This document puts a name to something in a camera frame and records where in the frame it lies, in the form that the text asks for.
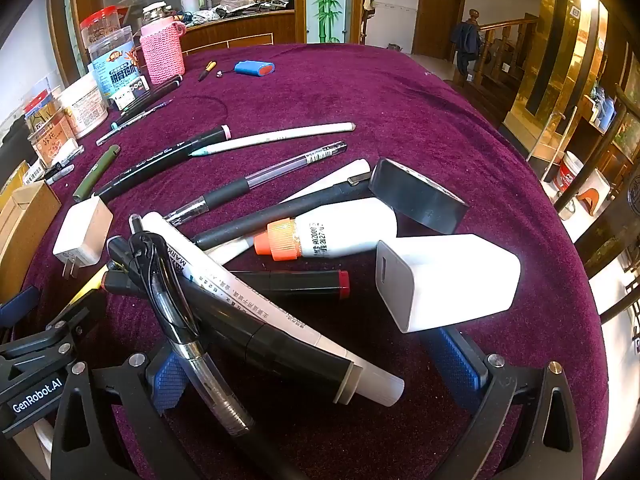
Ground golden pillar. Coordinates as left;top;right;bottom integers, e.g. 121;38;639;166
502;0;616;161

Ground wooden counter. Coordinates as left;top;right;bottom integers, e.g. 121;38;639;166
175;7;297;56

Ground white printed carton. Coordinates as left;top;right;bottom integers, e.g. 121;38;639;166
114;76;151;111

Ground bamboo painted panel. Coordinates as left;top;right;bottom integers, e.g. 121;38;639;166
305;0;354;44

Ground white paint marker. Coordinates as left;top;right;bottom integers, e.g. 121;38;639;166
141;211;405;407

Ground black tape roll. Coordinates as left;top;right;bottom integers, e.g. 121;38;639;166
368;158;470;235

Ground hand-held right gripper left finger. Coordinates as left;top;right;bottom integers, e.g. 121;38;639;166
50;342;203;480

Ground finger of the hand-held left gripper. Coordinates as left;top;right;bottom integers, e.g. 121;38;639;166
0;305;104;386
0;286;40;331

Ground jar orange label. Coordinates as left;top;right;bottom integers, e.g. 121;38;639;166
27;109;77;167

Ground black marker red caps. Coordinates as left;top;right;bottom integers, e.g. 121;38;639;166
100;269;351;302

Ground wooden door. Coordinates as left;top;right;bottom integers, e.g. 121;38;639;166
411;0;469;61

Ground yellow packing tape roll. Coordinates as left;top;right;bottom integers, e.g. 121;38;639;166
0;160;30;206

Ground small grey marker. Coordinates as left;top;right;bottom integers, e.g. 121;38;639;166
44;164;76;185

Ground small white charger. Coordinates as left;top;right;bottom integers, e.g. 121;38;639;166
52;196;114;279

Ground white tub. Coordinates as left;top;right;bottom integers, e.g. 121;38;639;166
59;74;109;139

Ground dark wooden chair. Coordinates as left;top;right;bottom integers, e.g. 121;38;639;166
552;85;640;326

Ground clear jar blue label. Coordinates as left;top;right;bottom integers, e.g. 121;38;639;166
87;26;142;103

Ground olive green pen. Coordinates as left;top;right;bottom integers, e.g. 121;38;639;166
73;144;122;202

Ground black pen metal clip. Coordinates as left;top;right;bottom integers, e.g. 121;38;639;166
191;172;375;251

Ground white stylus pen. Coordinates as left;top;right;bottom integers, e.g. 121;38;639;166
189;121;357;157

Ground white glue bottle orange cap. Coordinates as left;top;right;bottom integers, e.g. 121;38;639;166
253;197;398;262

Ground pink knit-sleeved jar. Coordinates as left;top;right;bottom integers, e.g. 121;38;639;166
139;2;187;85

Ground red-lidded plastic jar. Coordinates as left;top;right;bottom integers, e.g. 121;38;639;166
80;6;124;61

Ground thin silver pen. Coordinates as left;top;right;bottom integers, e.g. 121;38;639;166
96;100;174;146

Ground tall clear snack jar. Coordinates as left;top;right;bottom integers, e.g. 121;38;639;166
24;89;56;126

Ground thick black marker grey end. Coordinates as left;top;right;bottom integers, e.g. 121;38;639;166
106;236;362;404

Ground purple velvet tablecloth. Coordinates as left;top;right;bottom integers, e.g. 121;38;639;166
20;42;608;480

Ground red white bucket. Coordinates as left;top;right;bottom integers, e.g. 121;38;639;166
556;151;585;192

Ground clear gel pen black grip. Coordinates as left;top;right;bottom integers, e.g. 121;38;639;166
162;141;348;225

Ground white bucket orange mark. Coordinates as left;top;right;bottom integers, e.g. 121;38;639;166
575;169;612;216

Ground clear gel pen black clip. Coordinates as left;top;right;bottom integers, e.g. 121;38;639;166
128;230;263;438

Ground black pens bundle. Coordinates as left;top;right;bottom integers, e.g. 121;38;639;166
109;91;176;130

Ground wooden stair railing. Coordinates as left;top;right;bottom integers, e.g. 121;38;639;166
470;9;541;86

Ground cardboard box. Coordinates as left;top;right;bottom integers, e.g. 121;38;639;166
0;180;62;303

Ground black marker pink cap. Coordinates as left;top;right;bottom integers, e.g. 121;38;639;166
94;124;232;202

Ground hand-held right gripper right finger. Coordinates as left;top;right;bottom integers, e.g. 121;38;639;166
422;325;586;480

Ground large white charger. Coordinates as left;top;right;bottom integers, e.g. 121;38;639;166
375;233;522;334

